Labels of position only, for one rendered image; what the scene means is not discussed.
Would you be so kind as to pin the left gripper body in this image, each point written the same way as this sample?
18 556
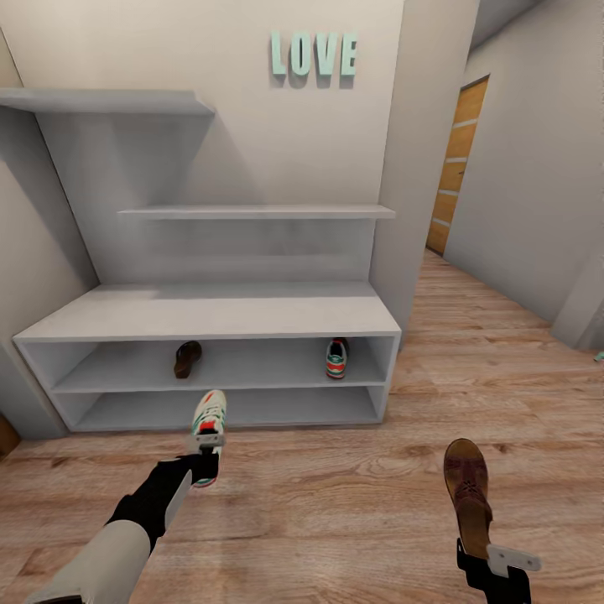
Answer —
207 465

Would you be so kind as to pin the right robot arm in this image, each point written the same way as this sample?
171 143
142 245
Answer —
502 577

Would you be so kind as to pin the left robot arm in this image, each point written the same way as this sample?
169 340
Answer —
107 569

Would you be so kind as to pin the sandal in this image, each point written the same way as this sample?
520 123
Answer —
185 356
466 477

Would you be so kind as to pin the gym shoe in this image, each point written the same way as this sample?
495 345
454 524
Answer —
209 419
337 357

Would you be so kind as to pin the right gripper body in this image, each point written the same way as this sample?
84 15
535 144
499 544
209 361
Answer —
479 576

